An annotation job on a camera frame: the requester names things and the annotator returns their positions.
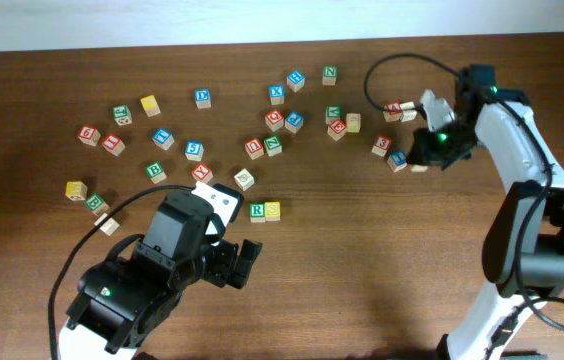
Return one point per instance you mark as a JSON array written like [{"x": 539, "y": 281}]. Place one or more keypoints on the blue X block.
[{"x": 277, "y": 94}]

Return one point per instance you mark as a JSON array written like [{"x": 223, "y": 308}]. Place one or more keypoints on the green R block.
[{"x": 257, "y": 213}]

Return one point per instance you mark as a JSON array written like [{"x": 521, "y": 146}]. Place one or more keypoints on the blue T block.
[{"x": 163, "y": 139}]

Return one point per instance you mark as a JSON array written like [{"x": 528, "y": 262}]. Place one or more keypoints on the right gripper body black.
[{"x": 447, "y": 147}]

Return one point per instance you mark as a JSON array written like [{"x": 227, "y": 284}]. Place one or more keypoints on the green Z block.
[{"x": 273, "y": 145}]

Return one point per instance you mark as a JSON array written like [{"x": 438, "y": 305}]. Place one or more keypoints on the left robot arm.
[{"x": 122, "y": 299}]

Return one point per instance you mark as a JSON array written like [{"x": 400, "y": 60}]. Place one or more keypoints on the blue 5 block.
[{"x": 194, "y": 151}]

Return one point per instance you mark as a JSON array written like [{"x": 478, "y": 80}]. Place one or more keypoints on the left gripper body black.
[{"x": 229, "y": 263}]

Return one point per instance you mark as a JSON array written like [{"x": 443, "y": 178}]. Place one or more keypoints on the yellow block top left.
[{"x": 150, "y": 105}]

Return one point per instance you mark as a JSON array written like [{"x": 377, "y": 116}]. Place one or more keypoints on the green B block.
[{"x": 155, "y": 172}]

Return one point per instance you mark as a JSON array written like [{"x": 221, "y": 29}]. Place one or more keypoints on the blue P block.
[{"x": 294, "y": 122}]

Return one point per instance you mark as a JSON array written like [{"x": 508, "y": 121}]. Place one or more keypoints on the blue H block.
[{"x": 295, "y": 80}]

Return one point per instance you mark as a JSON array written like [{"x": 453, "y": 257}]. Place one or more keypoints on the green V block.
[{"x": 332, "y": 114}]

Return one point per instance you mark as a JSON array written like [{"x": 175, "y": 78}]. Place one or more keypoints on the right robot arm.
[{"x": 523, "y": 252}]

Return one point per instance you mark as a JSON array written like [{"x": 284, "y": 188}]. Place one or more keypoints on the green E block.
[{"x": 96, "y": 205}]

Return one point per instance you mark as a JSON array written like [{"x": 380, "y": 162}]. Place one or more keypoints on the green N block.
[{"x": 329, "y": 75}]

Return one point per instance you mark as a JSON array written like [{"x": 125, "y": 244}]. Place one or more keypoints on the plain leaf picture block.
[{"x": 244, "y": 179}]

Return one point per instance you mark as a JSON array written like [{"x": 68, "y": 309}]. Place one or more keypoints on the red U block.
[{"x": 254, "y": 148}]

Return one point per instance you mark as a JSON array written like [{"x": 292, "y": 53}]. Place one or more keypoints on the plain wooden block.
[{"x": 108, "y": 227}]

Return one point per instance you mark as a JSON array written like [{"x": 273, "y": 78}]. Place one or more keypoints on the plain yellow-print block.
[{"x": 353, "y": 122}]

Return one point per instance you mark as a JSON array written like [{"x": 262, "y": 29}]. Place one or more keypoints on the red I block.
[{"x": 113, "y": 144}]

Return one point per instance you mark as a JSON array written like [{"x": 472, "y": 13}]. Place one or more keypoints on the red 6 block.
[{"x": 89, "y": 135}]

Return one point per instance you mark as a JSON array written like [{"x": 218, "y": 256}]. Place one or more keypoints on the blue L block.
[{"x": 397, "y": 161}]

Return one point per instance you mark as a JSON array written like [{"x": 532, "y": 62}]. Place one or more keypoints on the blue D block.
[{"x": 202, "y": 98}]

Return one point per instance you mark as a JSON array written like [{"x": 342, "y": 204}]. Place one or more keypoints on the plain white picture block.
[{"x": 409, "y": 111}]

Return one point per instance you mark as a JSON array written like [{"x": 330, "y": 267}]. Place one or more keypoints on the red Q block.
[{"x": 274, "y": 120}]

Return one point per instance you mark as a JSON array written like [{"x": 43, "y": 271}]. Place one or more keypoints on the yellow S block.
[
  {"x": 418, "y": 168},
  {"x": 272, "y": 211}
]

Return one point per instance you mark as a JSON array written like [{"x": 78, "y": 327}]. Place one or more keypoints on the red Y block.
[{"x": 202, "y": 173}]

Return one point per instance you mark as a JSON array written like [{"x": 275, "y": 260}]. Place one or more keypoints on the yellow W block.
[{"x": 76, "y": 190}]

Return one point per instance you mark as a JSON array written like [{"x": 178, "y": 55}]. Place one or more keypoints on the red E block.
[{"x": 337, "y": 129}]

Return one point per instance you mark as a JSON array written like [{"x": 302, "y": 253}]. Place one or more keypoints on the red 3 block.
[{"x": 381, "y": 145}]

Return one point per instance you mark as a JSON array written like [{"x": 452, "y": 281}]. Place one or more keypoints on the green J block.
[{"x": 122, "y": 115}]

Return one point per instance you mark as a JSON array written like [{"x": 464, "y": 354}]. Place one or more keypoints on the red A block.
[{"x": 393, "y": 112}]

